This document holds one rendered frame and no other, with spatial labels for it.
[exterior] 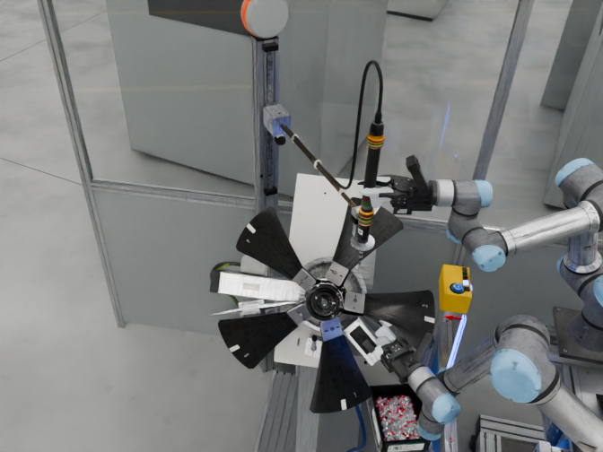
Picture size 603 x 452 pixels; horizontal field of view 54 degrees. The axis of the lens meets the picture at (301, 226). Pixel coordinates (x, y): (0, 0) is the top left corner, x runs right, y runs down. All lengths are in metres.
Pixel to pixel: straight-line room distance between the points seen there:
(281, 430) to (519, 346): 1.65
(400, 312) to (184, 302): 1.55
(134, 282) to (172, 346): 0.43
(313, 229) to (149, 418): 1.43
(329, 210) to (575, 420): 1.06
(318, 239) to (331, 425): 1.13
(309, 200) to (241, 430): 1.33
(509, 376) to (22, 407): 2.47
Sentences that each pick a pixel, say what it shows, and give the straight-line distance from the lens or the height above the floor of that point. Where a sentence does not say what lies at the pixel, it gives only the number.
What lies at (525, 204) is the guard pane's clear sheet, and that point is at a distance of 2.60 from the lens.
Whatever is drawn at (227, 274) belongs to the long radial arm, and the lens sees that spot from 2.09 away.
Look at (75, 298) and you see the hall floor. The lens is 3.77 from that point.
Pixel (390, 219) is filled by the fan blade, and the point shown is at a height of 1.42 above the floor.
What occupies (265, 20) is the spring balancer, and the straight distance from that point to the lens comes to 2.07.
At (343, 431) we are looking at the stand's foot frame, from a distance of 2.96.
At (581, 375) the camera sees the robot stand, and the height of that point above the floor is 0.95.
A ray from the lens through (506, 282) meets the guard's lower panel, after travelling 2.86.
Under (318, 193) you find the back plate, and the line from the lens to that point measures 2.16.
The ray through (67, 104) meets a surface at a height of 1.39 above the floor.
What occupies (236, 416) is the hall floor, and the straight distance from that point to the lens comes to 3.09.
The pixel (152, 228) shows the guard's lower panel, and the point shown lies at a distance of 2.91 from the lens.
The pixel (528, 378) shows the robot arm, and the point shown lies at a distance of 1.49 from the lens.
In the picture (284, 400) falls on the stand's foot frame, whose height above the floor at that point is 0.08.
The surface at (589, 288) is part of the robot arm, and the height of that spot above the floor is 1.23.
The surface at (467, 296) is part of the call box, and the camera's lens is 2.21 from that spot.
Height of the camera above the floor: 2.59
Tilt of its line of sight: 39 degrees down
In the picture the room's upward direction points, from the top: 2 degrees clockwise
